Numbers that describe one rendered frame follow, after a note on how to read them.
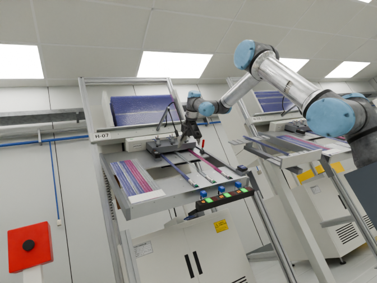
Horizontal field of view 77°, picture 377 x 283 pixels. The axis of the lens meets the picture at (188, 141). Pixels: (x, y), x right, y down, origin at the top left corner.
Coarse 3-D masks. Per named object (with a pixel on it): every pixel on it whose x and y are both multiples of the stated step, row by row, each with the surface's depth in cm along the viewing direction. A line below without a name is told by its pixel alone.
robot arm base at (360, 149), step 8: (376, 128) 74; (360, 136) 76; (368, 136) 74; (376, 136) 73; (352, 144) 78; (360, 144) 75; (368, 144) 73; (376, 144) 72; (352, 152) 80; (360, 152) 75; (368, 152) 73; (376, 152) 71; (360, 160) 75; (368, 160) 73; (376, 160) 71
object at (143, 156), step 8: (120, 152) 166; (128, 152) 166; (136, 152) 167; (144, 152) 167; (168, 152) 169; (184, 152) 170; (112, 160) 153; (120, 160) 153; (144, 160) 154; (152, 160) 155; (160, 160) 155; (176, 160) 156; (192, 160) 159; (200, 160) 168
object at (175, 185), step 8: (224, 168) 146; (192, 176) 135; (200, 176) 135; (216, 176) 136; (224, 176) 136; (232, 176) 136; (240, 176) 137; (160, 184) 125; (168, 184) 125; (176, 184) 126; (184, 184) 126; (200, 184) 126; (208, 184) 127; (168, 192) 118; (176, 192) 118; (128, 200) 110
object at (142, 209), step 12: (228, 180) 127; (240, 180) 131; (180, 192) 114; (192, 192) 117; (216, 192) 124; (132, 204) 103; (144, 204) 105; (156, 204) 108; (168, 204) 112; (180, 204) 115; (132, 216) 104
